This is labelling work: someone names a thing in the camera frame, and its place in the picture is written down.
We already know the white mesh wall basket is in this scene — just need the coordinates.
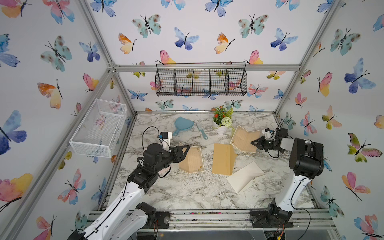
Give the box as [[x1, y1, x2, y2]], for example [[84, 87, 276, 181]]
[[69, 99, 127, 158]]

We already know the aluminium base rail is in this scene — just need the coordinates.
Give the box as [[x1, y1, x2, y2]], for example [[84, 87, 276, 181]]
[[84, 209, 340, 240]]

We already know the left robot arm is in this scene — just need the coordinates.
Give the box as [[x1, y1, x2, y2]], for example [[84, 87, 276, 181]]
[[68, 144, 190, 240]]

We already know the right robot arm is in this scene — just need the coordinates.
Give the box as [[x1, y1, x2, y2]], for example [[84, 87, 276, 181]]
[[250, 128, 325, 228]]

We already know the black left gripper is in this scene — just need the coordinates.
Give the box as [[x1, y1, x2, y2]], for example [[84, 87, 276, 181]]
[[152, 145, 189, 175]]

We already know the white pot with artificial plant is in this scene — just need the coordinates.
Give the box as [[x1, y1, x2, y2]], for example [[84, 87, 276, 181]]
[[212, 106, 235, 135]]

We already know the kraft brown envelope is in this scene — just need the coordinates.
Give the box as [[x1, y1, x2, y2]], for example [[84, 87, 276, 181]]
[[212, 144, 237, 176]]

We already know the cream white envelope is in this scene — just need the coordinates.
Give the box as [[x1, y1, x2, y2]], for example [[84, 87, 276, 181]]
[[227, 162, 265, 195]]

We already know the black left camera cable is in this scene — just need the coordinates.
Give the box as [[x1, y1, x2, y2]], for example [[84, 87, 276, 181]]
[[141, 125, 163, 148]]

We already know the teal plastic dustpan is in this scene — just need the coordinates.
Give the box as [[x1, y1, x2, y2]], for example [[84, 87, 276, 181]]
[[173, 117, 195, 136]]

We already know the black wire wall basket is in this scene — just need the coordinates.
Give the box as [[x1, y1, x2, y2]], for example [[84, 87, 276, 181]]
[[154, 62, 248, 97]]

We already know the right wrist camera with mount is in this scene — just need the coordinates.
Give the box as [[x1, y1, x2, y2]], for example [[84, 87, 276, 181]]
[[262, 128, 274, 140]]

